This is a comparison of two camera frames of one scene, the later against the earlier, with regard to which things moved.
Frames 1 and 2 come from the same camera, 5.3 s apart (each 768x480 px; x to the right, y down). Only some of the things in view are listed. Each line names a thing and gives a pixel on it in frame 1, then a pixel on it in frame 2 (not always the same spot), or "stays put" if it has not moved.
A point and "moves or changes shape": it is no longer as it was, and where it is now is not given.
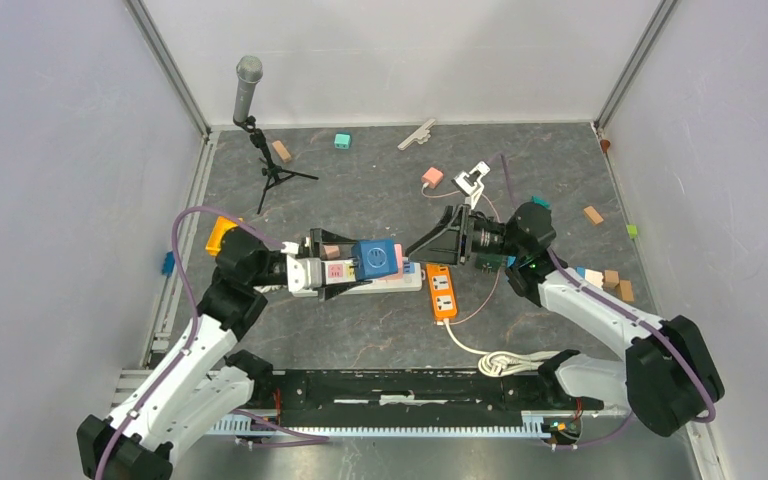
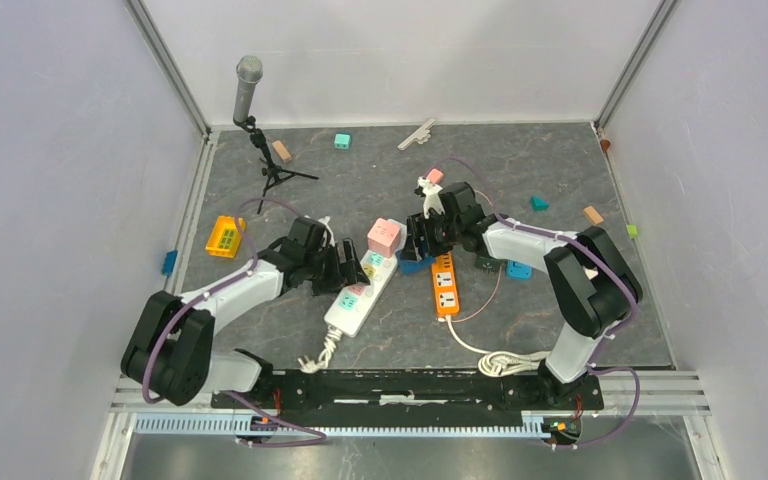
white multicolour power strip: x=410 y=278 moves or changes shape
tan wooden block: x=283 y=153 stays put
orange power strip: x=442 y=290 stays put
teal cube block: x=342 y=141 stays put
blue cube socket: x=372 y=257 → x=415 y=267
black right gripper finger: x=447 y=241 → x=414 y=247
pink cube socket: x=399 y=264 → x=383 y=237
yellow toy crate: x=222 y=224 stays put
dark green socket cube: x=488 y=263 stays put
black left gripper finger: x=333 y=290 stays put
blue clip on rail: x=169 y=263 stays put
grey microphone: x=249 y=72 stays put
